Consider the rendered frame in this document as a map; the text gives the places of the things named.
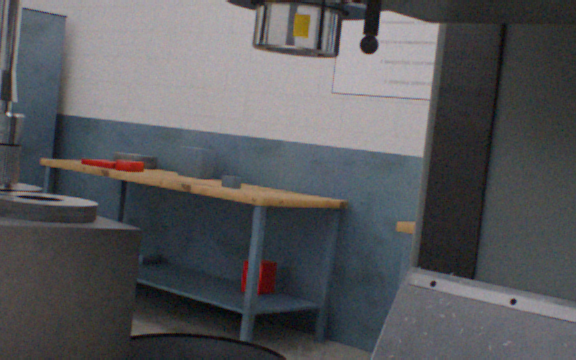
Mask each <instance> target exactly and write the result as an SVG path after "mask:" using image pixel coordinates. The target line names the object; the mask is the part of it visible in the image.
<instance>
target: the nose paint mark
mask: <svg viewBox="0 0 576 360"><path fill-rule="evenodd" d="M309 24H310V14H303V13H295V18H294V27H293V36H296V37H304V38H308V33H309Z"/></svg>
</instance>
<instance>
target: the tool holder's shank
mask: <svg viewBox="0 0 576 360"><path fill-rule="evenodd" d="M22 7H23V0H0V112H1V113H11V111H12V103H11V102H18V98H17V80H16V67H17V57H18V56H17V55H18V48H19V37H20V27H21V17H22Z"/></svg>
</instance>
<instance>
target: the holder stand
mask: <svg viewBox="0 0 576 360"><path fill-rule="evenodd" d="M97 207H98V204H97V203H95V202H92V201H88V200H83V199H78V198H72V197H66V196H58V195H49V194H43V189H42V188H39V187H36V186H31V185H26V184H19V183H18V186H17V187H14V188H5V187H0V360H128V359H129V350H130V340H131V331H132V321H133V312H134V304H135V294H136V285H137V275H138V266H139V256H140V247H141V238H142V230H141V228H139V227H136V226H133V225H129V224H126V223H122V222H119V221H115V220H112V219H108V218H105V217H101V216H98V215H97Z"/></svg>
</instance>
